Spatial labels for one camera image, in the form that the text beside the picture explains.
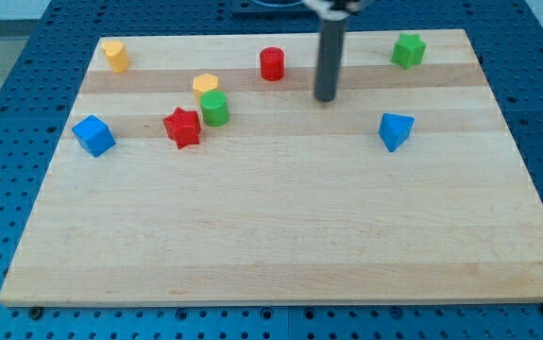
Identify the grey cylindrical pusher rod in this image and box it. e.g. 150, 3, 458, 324
314, 19, 348, 102

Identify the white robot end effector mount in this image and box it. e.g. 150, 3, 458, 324
302, 0, 375, 20

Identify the green star block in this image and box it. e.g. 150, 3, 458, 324
391, 33, 426, 69

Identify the red star block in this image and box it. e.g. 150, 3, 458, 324
162, 107, 201, 149

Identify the wooden board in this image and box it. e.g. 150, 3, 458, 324
0, 29, 543, 307

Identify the red cylinder block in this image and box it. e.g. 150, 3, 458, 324
259, 46, 285, 81

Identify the blue triangular prism block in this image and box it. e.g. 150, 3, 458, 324
379, 112, 416, 152

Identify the green cylinder block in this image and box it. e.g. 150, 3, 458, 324
200, 90, 229, 127

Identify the yellow hexagon block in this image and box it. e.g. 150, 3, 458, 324
192, 74, 219, 104

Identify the yellow heart block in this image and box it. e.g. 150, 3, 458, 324
101, 41, 130, 74

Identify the blue cube block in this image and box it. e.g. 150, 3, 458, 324
72, 115, 115, 158

